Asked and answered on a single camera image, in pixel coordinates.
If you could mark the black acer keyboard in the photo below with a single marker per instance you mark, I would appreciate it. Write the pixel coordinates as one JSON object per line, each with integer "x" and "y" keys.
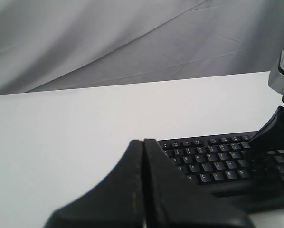
{"x": 229, "y": 168}

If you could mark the grey backdrop cloth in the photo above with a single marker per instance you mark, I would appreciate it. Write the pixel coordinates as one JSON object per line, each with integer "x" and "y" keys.
{"x": 63, "y": 44}

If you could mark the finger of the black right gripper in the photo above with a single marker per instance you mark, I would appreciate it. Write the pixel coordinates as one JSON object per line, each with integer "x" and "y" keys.
{"x": 268, "y": 138}

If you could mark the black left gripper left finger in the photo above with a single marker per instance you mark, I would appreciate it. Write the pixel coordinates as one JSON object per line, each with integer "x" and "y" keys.
{"x": 116, "y": 202}

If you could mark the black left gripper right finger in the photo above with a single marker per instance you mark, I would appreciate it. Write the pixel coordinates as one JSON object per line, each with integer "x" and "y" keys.
{"x": 172, "y": 201}

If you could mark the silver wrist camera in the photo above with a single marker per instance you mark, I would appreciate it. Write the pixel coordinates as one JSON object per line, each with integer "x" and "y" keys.
{"x": 276, "y": 76}

